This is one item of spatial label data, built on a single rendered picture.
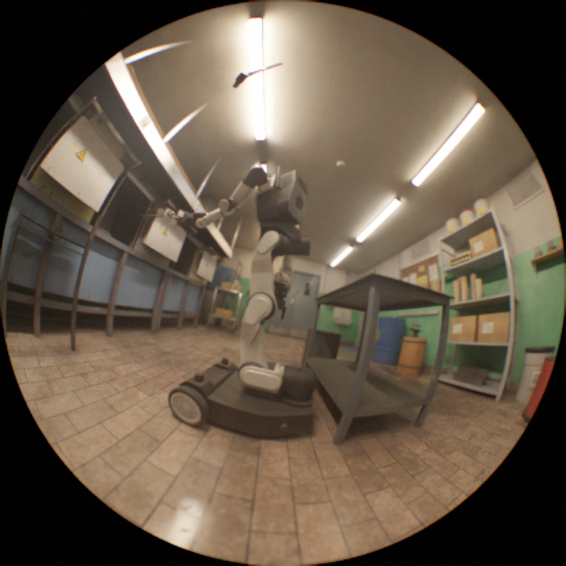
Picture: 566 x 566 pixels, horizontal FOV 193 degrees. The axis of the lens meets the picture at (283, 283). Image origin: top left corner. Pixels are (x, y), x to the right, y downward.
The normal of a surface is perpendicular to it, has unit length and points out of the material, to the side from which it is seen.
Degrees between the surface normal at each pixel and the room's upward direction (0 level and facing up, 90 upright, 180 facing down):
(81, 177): 90
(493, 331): 90
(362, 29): 180
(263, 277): 90
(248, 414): 90
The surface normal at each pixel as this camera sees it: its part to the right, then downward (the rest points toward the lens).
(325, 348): -0.10, -0.21
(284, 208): -0.48, 0.24
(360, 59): -0.19, 0.96
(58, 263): 0.98, 0.20
